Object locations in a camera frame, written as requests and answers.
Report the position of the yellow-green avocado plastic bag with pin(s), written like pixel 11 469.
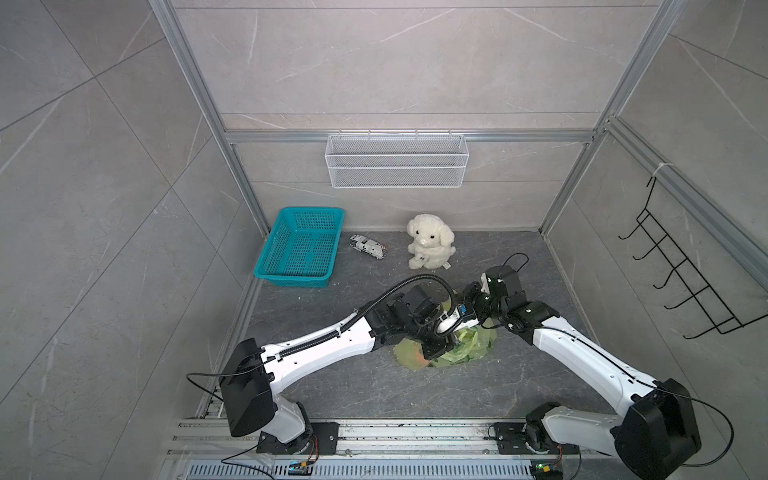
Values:
pixel 472 341

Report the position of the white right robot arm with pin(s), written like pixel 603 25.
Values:
pixel 652 427

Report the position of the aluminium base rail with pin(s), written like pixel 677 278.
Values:
pixel 381 449

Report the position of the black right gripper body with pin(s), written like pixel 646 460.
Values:
pixel 480 305

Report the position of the teal plastic basket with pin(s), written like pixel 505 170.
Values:
pixel 301 249

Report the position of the newspaper print pouch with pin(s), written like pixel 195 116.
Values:
pixel 364 244

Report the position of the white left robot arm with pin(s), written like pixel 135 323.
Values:
pixel 255 376

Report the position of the white plush dog toy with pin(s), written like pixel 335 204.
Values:
pixel 432 242

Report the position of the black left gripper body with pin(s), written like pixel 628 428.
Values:
pixel 425 335

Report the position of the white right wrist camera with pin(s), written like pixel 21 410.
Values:
pixel 449 322

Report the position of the black wall hook rack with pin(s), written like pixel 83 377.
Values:
pixel 683 271

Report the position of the white wire mesh shelf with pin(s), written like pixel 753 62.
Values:
pixel 383 161

